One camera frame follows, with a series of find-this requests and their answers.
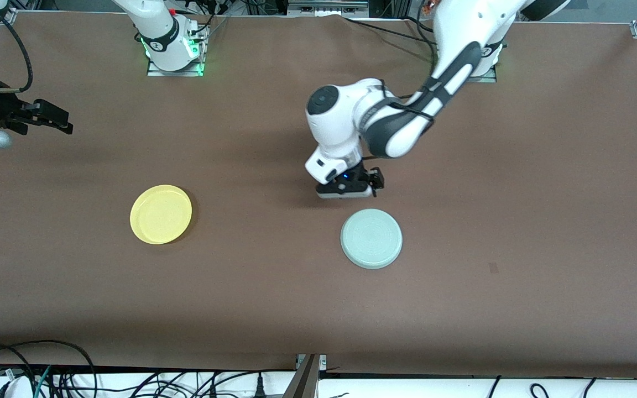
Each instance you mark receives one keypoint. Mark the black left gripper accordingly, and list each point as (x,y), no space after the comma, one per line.
(361,176)

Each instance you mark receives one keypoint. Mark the pale green round plate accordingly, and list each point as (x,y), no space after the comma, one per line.
(371,239)

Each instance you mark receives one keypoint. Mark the yellow round plate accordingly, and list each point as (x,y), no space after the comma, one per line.
(161,214)

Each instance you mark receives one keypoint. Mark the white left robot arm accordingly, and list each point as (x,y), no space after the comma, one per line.
(385,116)

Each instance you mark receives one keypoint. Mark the brown table cover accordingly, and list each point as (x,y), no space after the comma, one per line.
(318,309)

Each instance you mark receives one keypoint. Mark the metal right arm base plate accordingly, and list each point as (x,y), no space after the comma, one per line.
(186,72)

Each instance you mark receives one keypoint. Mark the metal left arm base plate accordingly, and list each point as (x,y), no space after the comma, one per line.
(487,77)

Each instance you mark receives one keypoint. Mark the aluminium frame post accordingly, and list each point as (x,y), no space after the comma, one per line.
(304,381)

